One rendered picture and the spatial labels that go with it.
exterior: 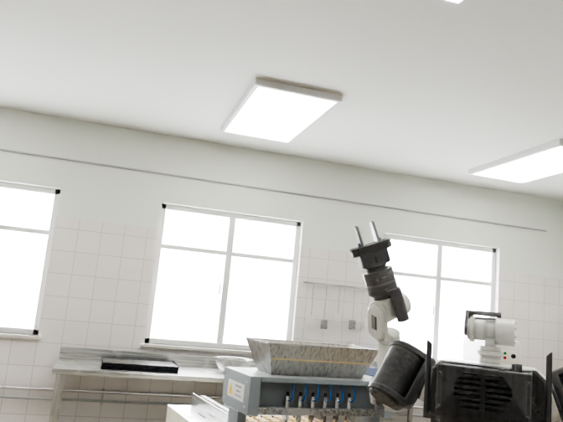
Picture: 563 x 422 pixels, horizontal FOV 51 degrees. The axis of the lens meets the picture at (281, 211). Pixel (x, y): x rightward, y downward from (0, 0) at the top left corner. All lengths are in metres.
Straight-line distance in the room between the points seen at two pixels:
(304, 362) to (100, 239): 3.26
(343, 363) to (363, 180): 3.67
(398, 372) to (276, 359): 1.15
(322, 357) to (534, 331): 4.72
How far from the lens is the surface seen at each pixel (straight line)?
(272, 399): 2.70
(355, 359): 2.82
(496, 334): 1.58
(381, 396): 1.58
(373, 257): 1.73
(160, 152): 5.75
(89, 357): 5.54
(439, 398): 1.42
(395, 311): 1.73
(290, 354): 2.66
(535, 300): 7.25
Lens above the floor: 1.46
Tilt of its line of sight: 9 degrees up
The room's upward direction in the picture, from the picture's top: 5 degrees clockwise
